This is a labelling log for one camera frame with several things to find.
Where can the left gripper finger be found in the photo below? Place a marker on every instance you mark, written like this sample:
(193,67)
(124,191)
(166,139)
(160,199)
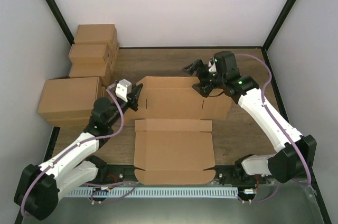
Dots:
(133,104)
(136,90)

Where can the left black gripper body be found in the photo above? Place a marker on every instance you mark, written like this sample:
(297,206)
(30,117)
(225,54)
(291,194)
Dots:
(130,96)

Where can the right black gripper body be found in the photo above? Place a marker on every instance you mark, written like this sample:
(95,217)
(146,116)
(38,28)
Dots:
(215,81)

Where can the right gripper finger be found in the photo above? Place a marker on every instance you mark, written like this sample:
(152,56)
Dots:
(193,67)
(204,89)

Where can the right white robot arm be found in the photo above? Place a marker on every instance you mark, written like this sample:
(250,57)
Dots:
(294,152)

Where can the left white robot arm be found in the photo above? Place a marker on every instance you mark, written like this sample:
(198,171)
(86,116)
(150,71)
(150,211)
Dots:
(41,187)

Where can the large front cardboard box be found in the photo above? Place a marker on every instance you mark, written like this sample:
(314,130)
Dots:
(69,98)

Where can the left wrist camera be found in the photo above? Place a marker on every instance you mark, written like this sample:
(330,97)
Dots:
(123,88)

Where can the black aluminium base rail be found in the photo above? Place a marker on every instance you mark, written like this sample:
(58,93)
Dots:
(224,174)

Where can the light blue slotted cable duct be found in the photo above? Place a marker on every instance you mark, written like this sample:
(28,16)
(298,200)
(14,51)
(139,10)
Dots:
(157,192)

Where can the right black frame post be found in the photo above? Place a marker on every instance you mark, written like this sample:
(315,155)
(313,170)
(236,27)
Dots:
(278,23)

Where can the black frame post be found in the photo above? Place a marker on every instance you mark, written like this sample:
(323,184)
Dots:
(60,20)
(278,23)

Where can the left black frame post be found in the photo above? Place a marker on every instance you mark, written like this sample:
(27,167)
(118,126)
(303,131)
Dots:
(60,20)

